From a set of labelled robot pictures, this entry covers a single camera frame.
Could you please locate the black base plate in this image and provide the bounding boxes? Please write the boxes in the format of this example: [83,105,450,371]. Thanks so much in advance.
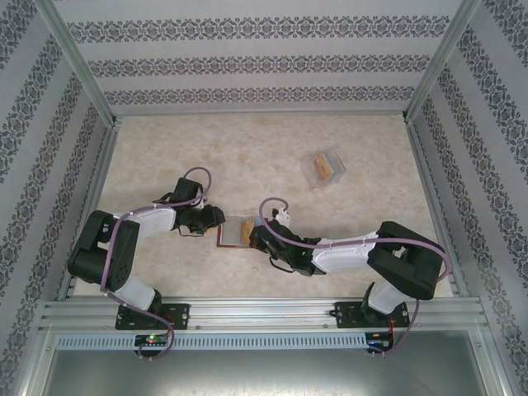
[334,300,410,330]
[116,303,191,331]

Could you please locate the orange credit card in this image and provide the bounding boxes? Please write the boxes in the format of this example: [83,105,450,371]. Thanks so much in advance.
[312,154,331,181]
[241,216,256,244]

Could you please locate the grey metal sheet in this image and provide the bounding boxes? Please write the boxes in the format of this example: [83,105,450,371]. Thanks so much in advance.
[40,348,502,396]

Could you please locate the aluminium corner profile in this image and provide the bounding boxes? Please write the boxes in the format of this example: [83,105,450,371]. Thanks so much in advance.
[478,323,516,396]
[16,323,57,396]

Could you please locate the aluminium frame post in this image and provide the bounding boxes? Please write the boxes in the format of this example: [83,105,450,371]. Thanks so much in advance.
[403,0,484,123]
[39,0,119,127]

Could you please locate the aluminium side rail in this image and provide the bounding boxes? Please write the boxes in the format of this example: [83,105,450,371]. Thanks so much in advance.
[56,117,124,300]

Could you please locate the small circuit board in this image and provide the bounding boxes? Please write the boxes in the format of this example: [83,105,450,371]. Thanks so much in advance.
[134,334,168,347]
[365,331,395,351]

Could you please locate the slotted grey cable duct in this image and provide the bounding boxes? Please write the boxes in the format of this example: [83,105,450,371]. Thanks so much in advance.
[55,332,368,351]

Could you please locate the clear plastic box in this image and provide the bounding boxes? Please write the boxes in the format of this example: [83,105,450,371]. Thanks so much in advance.
[299,148,347,191]

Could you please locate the aluminium mounting rail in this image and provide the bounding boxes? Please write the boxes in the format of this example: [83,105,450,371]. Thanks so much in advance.
[39,299,490,331]

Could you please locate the purple cable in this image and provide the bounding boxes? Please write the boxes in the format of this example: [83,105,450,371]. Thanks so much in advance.
[258,197,450,360]
[98,165,215,362]

